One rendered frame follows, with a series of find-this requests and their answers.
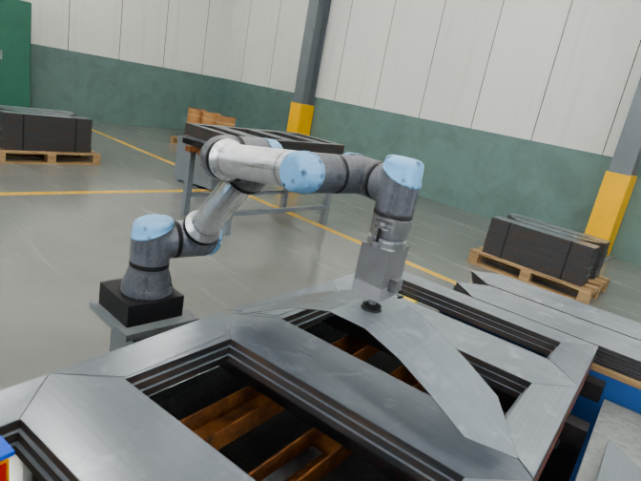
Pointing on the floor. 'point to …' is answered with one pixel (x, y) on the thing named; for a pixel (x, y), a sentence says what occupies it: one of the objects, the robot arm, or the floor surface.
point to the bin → (195, 166)
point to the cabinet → (15, 52)
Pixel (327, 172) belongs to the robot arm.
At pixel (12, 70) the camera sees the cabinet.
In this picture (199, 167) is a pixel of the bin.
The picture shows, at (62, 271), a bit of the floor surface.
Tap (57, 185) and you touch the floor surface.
